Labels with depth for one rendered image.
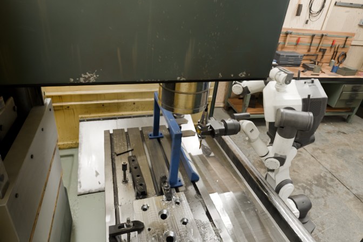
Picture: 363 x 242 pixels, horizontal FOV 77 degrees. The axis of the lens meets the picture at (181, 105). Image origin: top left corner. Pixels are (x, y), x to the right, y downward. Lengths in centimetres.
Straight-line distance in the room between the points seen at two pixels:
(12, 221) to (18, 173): 10
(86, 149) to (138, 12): 137
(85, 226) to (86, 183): 28
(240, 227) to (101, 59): 113
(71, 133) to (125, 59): 149
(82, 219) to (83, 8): 124
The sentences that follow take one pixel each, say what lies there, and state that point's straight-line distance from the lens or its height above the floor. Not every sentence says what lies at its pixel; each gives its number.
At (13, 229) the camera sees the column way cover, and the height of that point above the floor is 134.
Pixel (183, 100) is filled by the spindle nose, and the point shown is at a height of 154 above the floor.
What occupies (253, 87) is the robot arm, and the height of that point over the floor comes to 126.
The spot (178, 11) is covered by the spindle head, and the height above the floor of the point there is 177.
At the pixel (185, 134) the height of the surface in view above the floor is 122.
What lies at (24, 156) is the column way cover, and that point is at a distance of 68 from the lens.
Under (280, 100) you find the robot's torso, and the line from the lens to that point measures 131.
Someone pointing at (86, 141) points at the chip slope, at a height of 78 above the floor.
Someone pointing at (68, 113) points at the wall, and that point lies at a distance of 187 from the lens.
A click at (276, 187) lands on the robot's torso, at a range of 184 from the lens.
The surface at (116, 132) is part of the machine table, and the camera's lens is 164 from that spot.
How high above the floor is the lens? 181
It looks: 27 degrees down
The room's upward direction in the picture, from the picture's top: 6 degrees clockwise
